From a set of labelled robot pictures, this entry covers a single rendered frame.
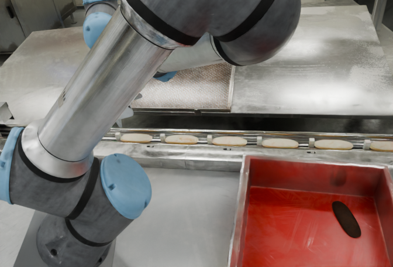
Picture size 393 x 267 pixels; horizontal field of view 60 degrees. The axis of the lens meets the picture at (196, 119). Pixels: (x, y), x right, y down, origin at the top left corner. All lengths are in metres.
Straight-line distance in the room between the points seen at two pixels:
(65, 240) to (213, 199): 0.36
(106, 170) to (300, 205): 0.48
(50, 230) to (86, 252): 0.08
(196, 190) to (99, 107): 0.50
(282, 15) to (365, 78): 0.80
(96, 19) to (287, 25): 0.41
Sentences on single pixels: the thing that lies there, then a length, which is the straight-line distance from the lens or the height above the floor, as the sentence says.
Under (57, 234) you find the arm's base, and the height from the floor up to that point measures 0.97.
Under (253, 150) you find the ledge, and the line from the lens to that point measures 0.94.
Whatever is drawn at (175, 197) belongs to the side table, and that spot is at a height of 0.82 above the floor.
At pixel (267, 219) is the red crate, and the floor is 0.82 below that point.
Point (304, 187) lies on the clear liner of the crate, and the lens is 0.89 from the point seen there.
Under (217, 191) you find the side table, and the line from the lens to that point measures 0.90.
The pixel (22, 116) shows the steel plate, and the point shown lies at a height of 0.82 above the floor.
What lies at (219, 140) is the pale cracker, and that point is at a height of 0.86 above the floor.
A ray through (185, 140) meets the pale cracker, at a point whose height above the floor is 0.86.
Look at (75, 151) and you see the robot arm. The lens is 0.53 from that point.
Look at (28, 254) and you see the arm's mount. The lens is 0.76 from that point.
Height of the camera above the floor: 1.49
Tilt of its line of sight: 37 degrees down
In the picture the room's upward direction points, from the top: 7 degrees counter-clockwise
